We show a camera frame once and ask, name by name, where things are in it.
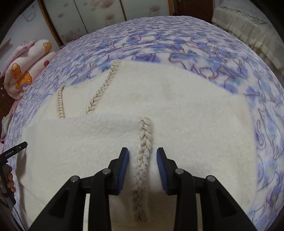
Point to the pink bear-print folded quilt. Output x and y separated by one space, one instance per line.
24 66

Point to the cream ruffled furniture cover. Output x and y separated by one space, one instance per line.
249 24

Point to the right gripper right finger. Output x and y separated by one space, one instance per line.
180 183

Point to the dark wooden door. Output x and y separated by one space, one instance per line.
201 9

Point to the white fleece cardigan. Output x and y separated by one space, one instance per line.
205 129

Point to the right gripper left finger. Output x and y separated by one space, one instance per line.
109 181

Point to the blue floral bed blanket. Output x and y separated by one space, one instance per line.
193 45

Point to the person's left hand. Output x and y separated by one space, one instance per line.
10 181

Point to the floral sliding wardrobe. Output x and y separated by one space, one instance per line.
69 19

